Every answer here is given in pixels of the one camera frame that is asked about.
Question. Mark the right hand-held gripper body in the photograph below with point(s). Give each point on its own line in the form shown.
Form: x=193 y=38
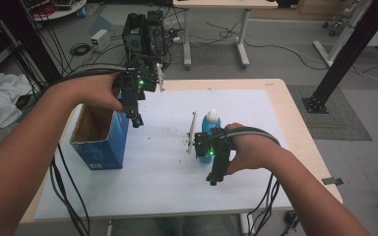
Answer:
x=221 y=144

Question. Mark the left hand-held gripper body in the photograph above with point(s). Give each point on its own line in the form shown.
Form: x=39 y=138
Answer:
x=147 y=83

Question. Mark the blue bottle with white cap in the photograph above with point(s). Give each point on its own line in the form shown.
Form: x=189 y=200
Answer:
x=210 y=123

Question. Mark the blue cardboard box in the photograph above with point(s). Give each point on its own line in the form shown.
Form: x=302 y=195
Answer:
x=105 y=144

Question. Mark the person's right hand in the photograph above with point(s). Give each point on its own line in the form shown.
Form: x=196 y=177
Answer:
x=252 y=150

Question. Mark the person's left hand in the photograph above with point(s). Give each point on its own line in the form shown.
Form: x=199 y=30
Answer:
x=92 y=90

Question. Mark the small white device box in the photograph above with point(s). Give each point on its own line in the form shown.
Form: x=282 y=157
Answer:
x=100 y=39

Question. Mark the black power adapter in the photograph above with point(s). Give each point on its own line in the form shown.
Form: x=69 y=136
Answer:
x=291 y=217

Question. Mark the round white table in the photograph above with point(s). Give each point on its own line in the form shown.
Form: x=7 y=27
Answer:
x=62 y=13

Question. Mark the light wooden desk white legs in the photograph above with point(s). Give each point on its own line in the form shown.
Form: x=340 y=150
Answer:
x=226 y=3

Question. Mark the grey tape piece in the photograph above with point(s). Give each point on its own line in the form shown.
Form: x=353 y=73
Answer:
x=332 y=181

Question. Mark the grey floor mat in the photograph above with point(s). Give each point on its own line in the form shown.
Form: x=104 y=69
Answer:
x=341 y=124

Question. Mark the black curtain stand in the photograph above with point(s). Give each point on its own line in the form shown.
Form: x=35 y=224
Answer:
x=29 y=39

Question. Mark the white metal stand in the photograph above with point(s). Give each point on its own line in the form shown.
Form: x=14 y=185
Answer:
x=339 y=39

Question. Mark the office chair base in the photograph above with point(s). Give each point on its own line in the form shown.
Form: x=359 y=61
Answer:
x=333 y=24

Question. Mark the black aluminium post with base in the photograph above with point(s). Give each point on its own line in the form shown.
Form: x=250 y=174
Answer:
x=351 y=52

